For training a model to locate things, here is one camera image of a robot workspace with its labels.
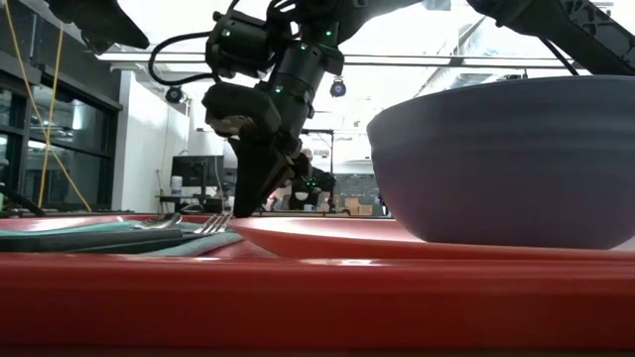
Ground teal cloth napkin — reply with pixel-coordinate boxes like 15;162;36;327
0;220;245;258

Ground fork with striped handle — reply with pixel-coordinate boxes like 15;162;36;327
191;212;234;236

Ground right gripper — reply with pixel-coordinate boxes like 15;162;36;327
202;81;299;218

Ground pink plastic plate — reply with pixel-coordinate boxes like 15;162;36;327
227;216;635;263

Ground brown cardboard boxes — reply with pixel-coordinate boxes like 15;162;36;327
343;196;374;217

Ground yellow extension cable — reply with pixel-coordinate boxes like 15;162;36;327
2;0;93;213
38;25;64;209

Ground spoon with teal handle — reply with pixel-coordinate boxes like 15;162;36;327
116;212;184;231

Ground person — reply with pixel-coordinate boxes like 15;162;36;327
287;147;337;212

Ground right arm black wrist cable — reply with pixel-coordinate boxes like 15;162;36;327
147;30;222;86

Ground black computer monitor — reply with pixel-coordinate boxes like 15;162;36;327
172;155;225;188

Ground red plastic tray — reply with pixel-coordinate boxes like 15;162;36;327
0;212;635;351

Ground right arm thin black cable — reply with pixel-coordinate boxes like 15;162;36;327
539;35;580;76

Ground blue plastic bowl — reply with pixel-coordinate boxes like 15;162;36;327
365;74;635;251

